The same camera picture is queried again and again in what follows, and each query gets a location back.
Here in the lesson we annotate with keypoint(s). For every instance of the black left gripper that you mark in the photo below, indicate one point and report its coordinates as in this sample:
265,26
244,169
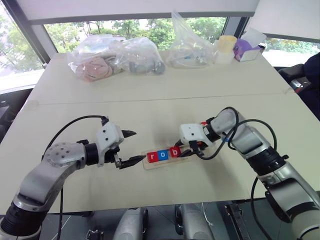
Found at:
110,155

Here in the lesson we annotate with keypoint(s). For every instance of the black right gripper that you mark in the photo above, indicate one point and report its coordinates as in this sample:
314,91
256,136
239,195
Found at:
185,147

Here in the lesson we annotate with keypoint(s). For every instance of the red letter block b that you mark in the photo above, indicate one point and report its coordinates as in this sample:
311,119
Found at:
174,152

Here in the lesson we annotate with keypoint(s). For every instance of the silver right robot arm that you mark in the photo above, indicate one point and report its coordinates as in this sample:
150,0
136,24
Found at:
252,142

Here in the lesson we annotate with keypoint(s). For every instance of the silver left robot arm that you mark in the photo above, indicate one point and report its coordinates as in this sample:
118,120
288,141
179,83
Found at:
50,162

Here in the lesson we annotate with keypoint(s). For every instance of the blue letter block o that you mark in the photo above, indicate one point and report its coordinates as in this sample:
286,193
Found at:
163,155

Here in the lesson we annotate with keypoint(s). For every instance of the wooden letter tray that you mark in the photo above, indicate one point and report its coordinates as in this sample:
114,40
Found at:
165,164

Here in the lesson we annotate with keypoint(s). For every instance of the red letter block r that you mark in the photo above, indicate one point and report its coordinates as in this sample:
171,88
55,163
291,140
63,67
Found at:
152,157

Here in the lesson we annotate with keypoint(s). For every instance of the grey rounded robot leg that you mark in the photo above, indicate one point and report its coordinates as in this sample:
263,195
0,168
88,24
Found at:
193,222
131,223

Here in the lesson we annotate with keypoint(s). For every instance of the clear bag with grey items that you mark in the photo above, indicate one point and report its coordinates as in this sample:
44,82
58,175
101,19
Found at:
143,60

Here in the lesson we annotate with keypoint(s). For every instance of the clear bag with pink plush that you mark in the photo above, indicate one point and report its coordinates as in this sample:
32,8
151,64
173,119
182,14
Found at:
92,62

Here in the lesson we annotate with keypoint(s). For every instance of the yellow lidded white container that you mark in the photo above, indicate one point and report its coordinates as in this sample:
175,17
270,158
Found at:
226,48

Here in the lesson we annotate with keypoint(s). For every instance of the purple and white box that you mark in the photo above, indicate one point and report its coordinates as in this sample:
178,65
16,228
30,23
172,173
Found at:
246,51

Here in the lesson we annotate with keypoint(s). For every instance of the dark furniture by window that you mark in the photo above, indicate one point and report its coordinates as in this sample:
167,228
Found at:
12,107

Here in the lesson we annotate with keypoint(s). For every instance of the black office chair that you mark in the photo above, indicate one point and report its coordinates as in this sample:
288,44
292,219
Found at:
291,73

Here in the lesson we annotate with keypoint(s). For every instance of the white roller blind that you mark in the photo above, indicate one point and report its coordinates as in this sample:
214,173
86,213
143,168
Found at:
137,8
290,17

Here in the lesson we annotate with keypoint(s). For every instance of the person in dark clothing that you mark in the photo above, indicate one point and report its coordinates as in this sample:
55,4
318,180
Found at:
312,80

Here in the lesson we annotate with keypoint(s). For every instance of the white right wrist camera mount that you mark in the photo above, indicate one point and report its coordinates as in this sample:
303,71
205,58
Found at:
192,133

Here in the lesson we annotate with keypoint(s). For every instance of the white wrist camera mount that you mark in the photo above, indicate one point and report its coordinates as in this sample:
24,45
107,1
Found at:
192,133
108,136

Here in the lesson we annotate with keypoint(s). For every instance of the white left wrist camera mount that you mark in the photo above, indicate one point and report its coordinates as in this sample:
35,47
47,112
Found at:
108,136

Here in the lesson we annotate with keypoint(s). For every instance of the black bracket under table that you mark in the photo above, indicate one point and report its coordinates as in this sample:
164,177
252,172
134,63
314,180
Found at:
236,221

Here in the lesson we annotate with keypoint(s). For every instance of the grey window frame post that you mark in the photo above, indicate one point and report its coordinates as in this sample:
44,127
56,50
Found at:
32,32

